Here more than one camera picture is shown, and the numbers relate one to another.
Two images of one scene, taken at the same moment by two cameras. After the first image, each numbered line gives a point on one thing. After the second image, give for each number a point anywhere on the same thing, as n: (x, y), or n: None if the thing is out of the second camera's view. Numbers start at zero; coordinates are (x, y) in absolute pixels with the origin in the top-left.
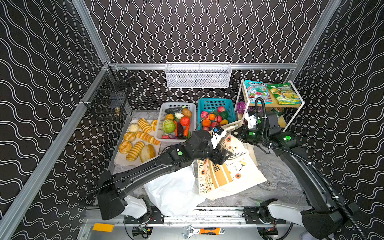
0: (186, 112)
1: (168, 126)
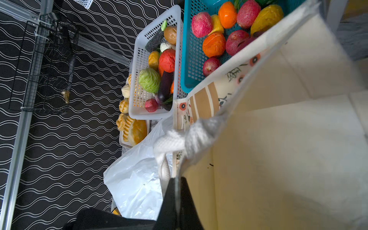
0: (170, 33)
1: (149, 80)
